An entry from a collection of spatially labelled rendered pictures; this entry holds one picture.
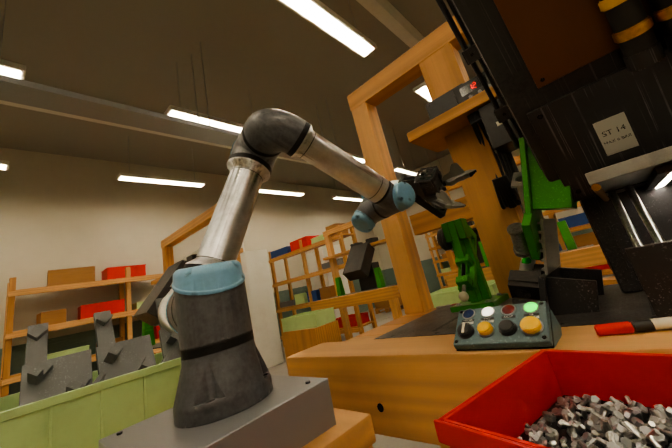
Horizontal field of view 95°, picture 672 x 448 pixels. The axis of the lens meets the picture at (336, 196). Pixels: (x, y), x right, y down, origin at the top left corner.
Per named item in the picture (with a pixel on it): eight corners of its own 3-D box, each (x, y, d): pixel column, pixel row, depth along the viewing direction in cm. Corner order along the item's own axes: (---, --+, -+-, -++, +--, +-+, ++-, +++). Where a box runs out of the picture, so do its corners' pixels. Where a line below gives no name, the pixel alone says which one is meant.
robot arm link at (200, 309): (183, 353, 44) (173, 260, 48) (173, 349, 55) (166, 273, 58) (263, 328, 51) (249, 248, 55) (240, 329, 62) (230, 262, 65)
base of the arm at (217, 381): (202, 433, 40) (192, 352, 42) (158, 423, 49) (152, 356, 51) (291, 384, 51) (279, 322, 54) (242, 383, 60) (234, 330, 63)
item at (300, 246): (363, 342, 555) (336, 221, 617) (279, 347, 706) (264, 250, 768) (379, 334, 595) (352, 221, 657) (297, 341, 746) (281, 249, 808)
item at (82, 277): (219, 368, 616) (208, 255, 678) (-4, 452, 391) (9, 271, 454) (207, 368, 649) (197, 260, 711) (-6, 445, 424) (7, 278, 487)
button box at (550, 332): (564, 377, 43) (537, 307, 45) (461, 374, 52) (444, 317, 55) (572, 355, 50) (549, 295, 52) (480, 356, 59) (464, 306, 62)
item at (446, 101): (468, 99, 107) (462, 82, 109) (430, 120, 116) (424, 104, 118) (475, 104, 112) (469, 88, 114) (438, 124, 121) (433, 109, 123)
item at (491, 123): (554, 122, 86) (533, 77, 90) (492, 149, 97) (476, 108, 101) (560, 131, 95) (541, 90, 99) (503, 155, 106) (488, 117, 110)
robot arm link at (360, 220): (365, 209, 88) (380, 185, 95) (344, 220, 97) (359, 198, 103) (384, 228, 89) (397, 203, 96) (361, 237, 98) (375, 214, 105)
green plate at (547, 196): (574, 232, 61) (563, 128, 63) (526, 232, 66) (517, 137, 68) (580, 231, 69) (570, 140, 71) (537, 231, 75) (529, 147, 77)
